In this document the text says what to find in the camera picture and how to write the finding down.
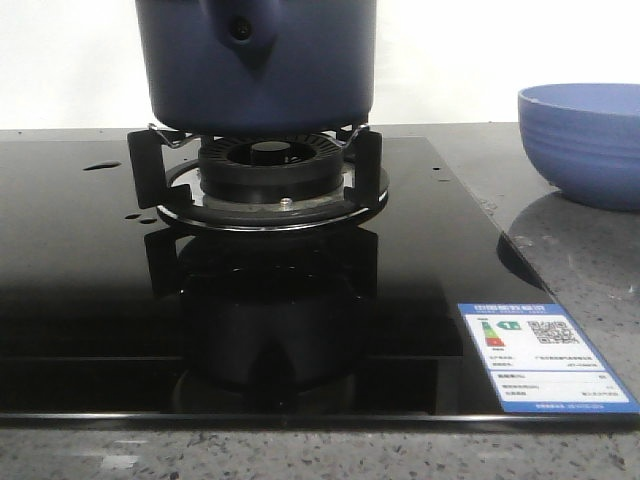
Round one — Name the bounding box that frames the right gas burner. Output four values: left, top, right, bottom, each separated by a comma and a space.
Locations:
198, 134, 343, 204

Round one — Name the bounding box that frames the blue ceramic bowl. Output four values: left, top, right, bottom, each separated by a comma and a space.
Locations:
518, 83, 639, 211

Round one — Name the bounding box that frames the blue energy label sticker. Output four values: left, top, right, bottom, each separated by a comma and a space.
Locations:
458, 303, 639, 414

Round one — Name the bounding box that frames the right black pot support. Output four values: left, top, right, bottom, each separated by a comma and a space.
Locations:
127, 125, 389, 232

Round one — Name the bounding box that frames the blue cooking pot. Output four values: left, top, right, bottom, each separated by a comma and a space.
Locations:
135, 0, 377, 136

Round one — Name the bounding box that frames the black glass gas cooktop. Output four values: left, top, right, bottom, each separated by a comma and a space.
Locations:
1, 138, 639, 432

